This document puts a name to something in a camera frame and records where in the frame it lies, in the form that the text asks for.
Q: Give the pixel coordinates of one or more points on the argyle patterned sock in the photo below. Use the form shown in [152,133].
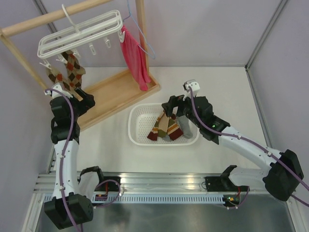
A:
[54,75]
[74,71]

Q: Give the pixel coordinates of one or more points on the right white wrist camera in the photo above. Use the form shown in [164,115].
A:
[192,87]

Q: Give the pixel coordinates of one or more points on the beige striped sock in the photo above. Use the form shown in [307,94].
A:
[160,128]
[174,131]

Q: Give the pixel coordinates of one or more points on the white clip sock hanger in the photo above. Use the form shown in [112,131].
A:
[99,27]

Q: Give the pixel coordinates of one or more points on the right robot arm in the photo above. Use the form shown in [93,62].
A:
[279,173]

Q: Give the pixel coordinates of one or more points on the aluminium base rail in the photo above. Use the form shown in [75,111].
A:
[148,183]

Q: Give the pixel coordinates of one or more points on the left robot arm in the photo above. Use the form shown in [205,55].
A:
[71,204]

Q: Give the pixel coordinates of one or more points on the wooden clothes rack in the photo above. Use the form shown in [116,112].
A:
[112,95]

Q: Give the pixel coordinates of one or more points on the grey sock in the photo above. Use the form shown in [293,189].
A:
[185,127]
[167,138]

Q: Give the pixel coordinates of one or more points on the pink towel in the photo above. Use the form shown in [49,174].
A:
[135,62]

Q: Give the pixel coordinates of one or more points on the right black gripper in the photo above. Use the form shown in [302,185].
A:
[173,102]

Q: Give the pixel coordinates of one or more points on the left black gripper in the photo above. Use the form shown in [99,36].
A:
[87,103]

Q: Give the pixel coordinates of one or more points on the white perforated plastic basket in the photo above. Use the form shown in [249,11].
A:
[142,119]

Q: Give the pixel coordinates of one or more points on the white cable duct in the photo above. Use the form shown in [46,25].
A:
[172,198]

